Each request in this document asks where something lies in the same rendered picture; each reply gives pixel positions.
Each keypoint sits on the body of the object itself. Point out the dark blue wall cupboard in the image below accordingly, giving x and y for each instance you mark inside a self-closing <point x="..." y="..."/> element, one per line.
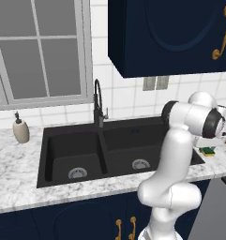
<point x="167" y="34"/>

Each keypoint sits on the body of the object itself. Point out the beige soap dispenser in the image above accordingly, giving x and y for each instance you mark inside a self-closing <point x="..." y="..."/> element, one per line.
<point x="21" y="131"/>

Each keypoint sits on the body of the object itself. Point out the grey wall socket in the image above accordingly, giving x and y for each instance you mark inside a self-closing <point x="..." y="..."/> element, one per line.
<point x="162" y="82"/>
<point x="149" y="83"/>

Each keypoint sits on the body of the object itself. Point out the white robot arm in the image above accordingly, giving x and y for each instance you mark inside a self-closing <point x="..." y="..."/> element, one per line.
<point x="175" y="150"/>

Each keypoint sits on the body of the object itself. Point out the grey dishwasher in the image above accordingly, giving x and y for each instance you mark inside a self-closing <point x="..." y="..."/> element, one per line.
<point x="214" y="212"/>

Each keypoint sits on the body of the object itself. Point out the dark blue cupboard door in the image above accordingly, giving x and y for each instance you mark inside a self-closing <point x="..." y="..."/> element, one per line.
<point x="11" y="226"/>
<point x="80" y="222"/>
<point x="141" y="215"/>

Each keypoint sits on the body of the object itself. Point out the black double sink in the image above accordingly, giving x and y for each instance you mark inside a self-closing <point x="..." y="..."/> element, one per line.
<point x="77" y="150"/>

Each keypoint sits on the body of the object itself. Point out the black tap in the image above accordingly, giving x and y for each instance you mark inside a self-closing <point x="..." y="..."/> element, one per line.
<point x="98" y="115"/>

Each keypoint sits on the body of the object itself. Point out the green and yellow sponge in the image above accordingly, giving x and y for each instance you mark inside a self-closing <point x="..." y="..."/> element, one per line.
<point x="207" y="151"/>

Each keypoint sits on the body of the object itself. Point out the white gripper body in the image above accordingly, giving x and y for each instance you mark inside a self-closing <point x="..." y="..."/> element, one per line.
<point x="208" y="142"/>

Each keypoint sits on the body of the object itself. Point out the grey framed window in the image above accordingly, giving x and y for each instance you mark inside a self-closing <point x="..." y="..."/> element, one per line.
<point x="39" y="50"/>

